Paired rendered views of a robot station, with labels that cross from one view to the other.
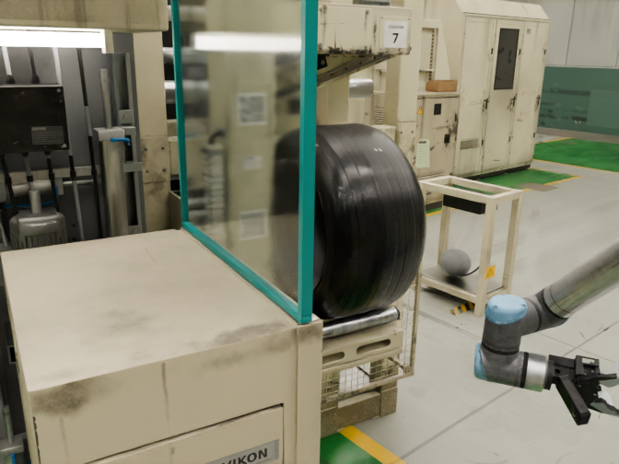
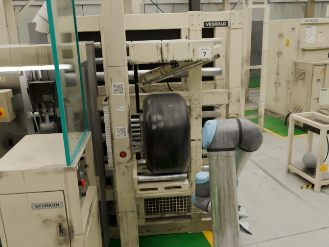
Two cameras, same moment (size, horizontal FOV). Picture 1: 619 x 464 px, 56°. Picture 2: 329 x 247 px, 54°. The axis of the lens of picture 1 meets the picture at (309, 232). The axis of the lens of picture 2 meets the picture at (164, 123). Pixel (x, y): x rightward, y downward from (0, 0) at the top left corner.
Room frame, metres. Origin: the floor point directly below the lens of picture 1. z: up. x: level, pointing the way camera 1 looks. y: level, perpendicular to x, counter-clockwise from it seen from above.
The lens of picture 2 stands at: (-0.28, -1.01, 1.86)
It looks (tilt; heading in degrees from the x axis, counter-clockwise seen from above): 16 degrees down; 26
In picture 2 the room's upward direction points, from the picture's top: 2 degrees counter-clockwise
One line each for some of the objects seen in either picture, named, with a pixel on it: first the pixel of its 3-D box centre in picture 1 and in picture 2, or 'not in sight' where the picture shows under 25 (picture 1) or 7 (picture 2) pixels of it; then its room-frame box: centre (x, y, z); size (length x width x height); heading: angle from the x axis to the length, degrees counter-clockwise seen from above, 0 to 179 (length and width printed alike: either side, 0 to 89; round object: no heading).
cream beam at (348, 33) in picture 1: (312, 29); (170, 51); (1.96, 0.00, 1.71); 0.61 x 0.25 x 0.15; 120
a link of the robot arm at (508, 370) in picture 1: (499, 364); (203, 201); (1.30, -0.48, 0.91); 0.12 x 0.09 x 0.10; 71
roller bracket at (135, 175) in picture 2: not in sight; (135, 170); (1.55, 0.12, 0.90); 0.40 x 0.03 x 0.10; 30
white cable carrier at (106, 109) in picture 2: not in sight; (109, 135); (1.42, 0.23, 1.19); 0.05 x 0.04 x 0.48; 30
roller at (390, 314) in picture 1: (347, 324); (162, 177); (1.52, -0.11, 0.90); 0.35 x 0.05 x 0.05; 120
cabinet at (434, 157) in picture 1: (410, 150); (319, 94); (6.29, -1.08, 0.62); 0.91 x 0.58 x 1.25; 130
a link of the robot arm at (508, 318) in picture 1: (507, 322); (204, 184); (1.30, -0.49, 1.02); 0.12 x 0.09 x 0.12; 119
